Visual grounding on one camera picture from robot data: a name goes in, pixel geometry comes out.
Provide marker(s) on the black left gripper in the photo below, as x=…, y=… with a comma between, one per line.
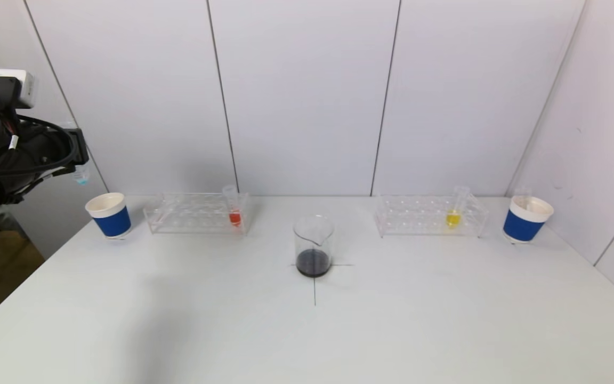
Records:
x=79, y=146

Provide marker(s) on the test tube with blue pigment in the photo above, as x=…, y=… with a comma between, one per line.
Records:
x=82, y=175

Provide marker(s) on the test tube with red pigment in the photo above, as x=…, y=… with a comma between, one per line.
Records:
x=235, y=217
x=522, y=196

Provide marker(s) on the clear acrylic test tube rack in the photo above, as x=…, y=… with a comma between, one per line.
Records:
x=195, y=221
x=419, y=221

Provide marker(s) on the clear glass beaker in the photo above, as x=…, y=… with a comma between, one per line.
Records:
x=313, y=261

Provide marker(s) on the test tube with yellow pigment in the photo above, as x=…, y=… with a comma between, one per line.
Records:
x=453, y=218

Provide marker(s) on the blue and white paper cup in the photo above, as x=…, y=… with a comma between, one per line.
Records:
x=520, y=226
x=112, y=221

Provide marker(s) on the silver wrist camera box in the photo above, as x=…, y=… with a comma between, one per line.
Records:
x=19, y=85

